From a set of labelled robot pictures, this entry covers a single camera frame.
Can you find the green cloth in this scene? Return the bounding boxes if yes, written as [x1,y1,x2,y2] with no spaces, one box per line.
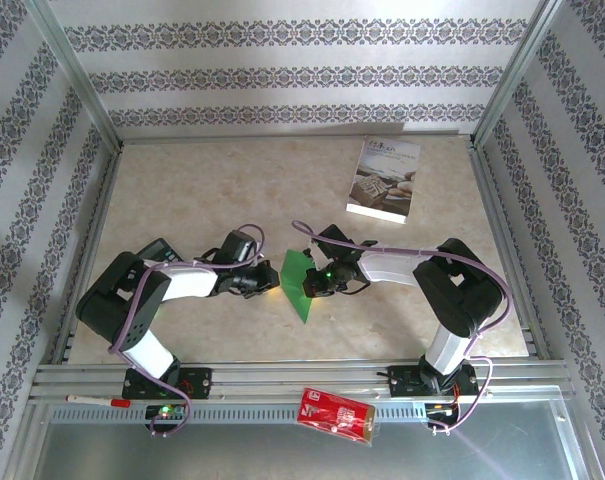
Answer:
[280,248,317,324]

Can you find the grey metal sheet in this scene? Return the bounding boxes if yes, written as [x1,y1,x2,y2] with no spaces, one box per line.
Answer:
[31,399,583,480]

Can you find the black calculator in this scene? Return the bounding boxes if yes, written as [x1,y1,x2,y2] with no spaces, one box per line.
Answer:
[139,238,186,264]

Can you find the booklet with photo cover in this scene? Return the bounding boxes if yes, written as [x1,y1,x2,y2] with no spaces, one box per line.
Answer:
[345,135,422,225]

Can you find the red snack packet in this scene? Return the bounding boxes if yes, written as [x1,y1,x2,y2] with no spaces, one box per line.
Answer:
[295,387,377,445]

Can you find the white red marker pen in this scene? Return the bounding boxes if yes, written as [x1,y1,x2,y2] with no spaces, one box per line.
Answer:
[65,394,131,408]

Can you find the aluminium frame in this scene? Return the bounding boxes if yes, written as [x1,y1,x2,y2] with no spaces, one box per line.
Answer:
[1,0,603,480]

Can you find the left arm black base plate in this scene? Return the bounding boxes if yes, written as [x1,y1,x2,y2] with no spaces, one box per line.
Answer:
[121,366,214,401]

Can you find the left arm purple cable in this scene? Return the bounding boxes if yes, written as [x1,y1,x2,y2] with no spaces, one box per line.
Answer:
[107,223,267,439]

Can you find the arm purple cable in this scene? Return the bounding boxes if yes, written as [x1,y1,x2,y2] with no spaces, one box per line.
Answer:
[291,220,513,436]
[107,223,267,439]

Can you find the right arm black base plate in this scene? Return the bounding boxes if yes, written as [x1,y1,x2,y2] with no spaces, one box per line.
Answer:
[387,364,481,400]

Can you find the grey slotted cable duct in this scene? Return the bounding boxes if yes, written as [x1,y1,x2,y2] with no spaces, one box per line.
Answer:
[49,400,463,426]

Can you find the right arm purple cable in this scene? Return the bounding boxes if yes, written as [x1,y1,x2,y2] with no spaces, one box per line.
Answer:
[291,220,513,436]

